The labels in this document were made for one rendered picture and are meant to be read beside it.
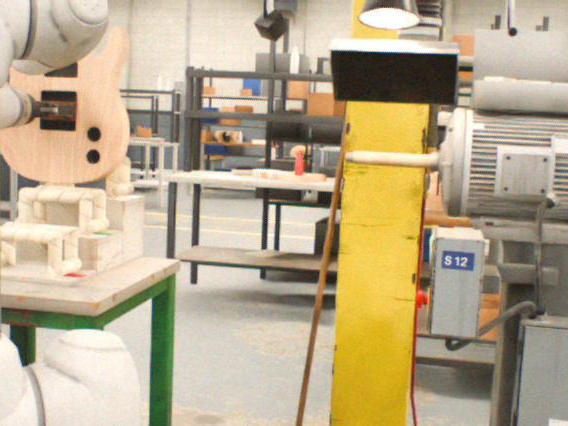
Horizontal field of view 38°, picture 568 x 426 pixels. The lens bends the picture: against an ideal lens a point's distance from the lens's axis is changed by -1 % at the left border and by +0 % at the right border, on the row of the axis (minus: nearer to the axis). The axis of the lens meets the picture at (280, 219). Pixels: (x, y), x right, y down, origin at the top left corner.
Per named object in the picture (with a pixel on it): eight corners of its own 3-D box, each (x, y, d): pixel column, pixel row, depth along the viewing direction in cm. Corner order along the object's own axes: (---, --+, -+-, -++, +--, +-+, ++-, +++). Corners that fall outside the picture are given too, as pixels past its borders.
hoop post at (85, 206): (93, 234, 208) (94, 197, 207) (88, 236, 205) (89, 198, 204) (82, 233, 209) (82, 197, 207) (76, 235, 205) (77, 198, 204)
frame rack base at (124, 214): (143, 256, 233) (145, 195, 231) (123, 264, 219) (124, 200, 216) (54, 248, 238) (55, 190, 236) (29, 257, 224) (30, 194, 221)
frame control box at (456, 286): (537, 347, 180) (547, 231, 177) (549, 376, 159) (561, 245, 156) (424, 337, 185) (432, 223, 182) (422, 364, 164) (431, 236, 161)
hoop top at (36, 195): (94, 204, 207) (95, 191, 207) (89, 205, 204) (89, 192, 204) (22, 199, 211) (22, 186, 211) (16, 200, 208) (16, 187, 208)
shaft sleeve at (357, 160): (430, 166, 196) (430, 153, 195) (429, 170, 193) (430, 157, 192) (354, 162, 199) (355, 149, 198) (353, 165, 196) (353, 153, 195)
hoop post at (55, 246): (64, 276, 193) (64, 237, 192) (58, 279, 190) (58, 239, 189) (51, 275, 194) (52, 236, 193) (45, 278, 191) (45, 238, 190)
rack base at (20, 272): (97, 275, 203) (97, 270, 203) (70, 286, 189) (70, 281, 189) (-3, 266, 209) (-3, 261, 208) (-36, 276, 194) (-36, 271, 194)
